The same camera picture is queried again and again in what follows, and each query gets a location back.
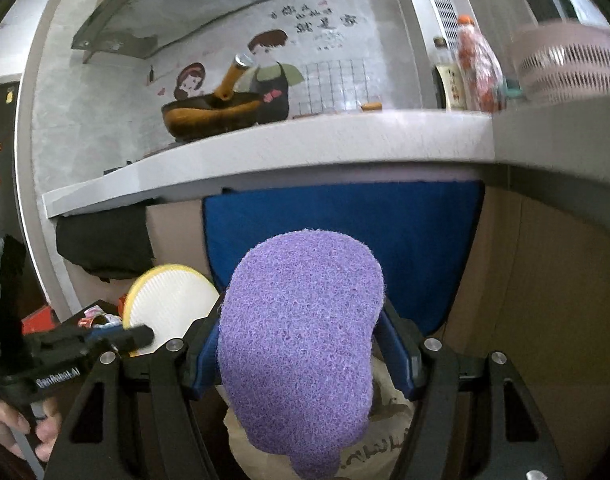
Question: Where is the colourful snack wrapper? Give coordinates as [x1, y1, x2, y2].
[77, 306, 122, 330]

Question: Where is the purple sponge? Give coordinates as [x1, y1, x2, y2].
[217, 230, 385, 479]

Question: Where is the white kitchen counter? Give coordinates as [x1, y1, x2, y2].
[42, 96, 610, 218]

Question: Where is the person's left hand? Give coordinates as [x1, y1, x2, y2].
[0, 398, 62, 463]

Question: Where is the red floor mat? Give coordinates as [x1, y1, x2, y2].
[22, 304, 58, 335]

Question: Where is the yellow white round lid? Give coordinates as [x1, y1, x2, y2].
[122, 264, 219, 356]

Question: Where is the blue towel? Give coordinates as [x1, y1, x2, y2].
[203, 181, 485, 335]

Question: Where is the black cloth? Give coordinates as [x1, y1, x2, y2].
[55, 200, 154, 282]

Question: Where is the clear oil bottle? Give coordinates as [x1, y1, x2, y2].
[431, 36, 468, 110]

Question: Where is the orange capped bottle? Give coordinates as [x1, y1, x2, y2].
[457, 15, 504, 113]

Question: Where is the pink dish rack basket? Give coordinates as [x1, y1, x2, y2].
[508, 21, 610, 103]

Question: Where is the range hood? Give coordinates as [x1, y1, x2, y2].
[72, 0, 267, 60]

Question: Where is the brown wok with handle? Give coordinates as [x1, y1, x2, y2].
[162, 53, 262, 142]

